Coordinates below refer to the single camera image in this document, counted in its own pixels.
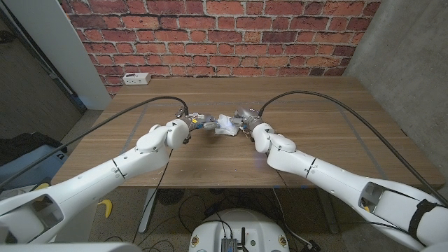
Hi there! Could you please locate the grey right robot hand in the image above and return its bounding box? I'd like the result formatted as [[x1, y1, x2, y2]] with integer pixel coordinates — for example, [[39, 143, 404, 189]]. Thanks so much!
[[232, 107, 265, 132]]

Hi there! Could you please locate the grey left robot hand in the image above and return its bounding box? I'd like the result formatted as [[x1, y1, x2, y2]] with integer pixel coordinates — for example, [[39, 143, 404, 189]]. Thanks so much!
[[185, 112, 221, 132]]

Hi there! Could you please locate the white tissue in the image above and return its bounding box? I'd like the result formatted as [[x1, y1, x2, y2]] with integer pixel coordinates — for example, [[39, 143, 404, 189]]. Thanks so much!
[[214, 113, 241, 137]]

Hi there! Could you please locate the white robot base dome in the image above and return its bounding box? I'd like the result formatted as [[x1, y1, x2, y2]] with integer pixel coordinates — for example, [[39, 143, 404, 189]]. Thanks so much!
[[188, 209, 290, 252]]

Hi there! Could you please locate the white power strip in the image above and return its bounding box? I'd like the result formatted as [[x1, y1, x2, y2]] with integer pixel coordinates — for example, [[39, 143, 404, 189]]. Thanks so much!
[[122, 72, 152, 86]]

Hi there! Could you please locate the black round fan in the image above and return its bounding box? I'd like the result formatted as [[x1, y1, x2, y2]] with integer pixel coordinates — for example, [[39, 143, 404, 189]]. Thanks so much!
[[156, 188, 186, 207]]

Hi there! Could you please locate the red brick print backdrop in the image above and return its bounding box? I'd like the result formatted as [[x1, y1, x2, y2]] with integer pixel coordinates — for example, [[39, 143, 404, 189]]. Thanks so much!
[[59, 0, 382, 97]]

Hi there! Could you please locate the white table leg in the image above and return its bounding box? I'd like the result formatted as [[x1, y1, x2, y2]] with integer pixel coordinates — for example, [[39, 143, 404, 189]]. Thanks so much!
[[138, 188, 158, 234]]

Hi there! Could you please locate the grey router box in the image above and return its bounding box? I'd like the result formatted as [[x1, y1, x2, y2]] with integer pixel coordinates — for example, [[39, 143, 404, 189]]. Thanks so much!
[[220, 237, 239, 252]]

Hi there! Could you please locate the grey table leg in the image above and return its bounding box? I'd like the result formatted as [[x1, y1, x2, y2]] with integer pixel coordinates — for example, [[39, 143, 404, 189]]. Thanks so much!
[[317, 195, 340, 235]]

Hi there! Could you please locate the black cloth bag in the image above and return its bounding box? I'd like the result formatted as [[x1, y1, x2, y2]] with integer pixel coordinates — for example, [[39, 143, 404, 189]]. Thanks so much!
[[0, 132, 68, 167]]

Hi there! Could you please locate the blue grey storage bin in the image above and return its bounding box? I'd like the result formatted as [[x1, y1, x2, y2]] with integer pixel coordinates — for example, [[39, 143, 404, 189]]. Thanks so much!
[[0, 145, 69, 190]]

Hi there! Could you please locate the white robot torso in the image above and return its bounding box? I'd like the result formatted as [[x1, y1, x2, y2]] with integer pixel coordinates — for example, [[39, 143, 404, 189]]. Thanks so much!
[[0, 242, 143, 252]]

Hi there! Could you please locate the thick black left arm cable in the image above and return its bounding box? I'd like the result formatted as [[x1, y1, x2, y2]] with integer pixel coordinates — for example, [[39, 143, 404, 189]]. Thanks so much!
[[0, 95, 190, 188]]

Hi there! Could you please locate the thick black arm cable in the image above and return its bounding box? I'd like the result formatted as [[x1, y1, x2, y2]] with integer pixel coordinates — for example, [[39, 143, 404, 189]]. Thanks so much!
[[258, 90, 448, 206], [0, 95, 190, 188]]

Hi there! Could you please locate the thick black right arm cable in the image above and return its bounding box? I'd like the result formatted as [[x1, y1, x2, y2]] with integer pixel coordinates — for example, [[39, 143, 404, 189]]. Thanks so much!
[[258, 90, 448, 206]]

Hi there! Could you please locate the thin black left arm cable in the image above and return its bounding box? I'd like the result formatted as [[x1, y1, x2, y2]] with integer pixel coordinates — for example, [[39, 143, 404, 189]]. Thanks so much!
[[132, 149, 174, 244]]

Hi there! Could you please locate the white floor cable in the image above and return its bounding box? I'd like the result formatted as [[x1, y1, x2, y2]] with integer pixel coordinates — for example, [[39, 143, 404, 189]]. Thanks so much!
[[272, 188, 311, 246]]

